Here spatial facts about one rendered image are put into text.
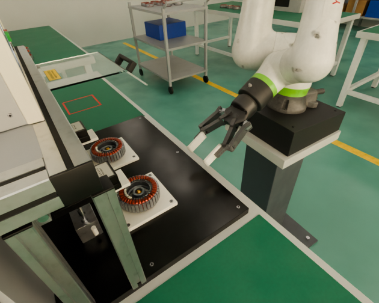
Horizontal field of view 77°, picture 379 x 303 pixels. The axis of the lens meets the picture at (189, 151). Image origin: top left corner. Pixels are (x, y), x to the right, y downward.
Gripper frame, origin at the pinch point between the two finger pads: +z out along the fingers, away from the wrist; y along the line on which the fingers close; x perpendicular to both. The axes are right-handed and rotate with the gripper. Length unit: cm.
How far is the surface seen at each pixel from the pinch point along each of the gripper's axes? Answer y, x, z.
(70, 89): 102, 1, 20
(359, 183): -14, -138, -70
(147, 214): -6.3, 6.4, 23.0
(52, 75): 28.1, 33.8, 13.9
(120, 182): -3.3, 18.0, 20.2
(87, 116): 63, 2, 21
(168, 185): 0.3, 0.2, 14.8
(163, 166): 8.4, -1.3, 12.2
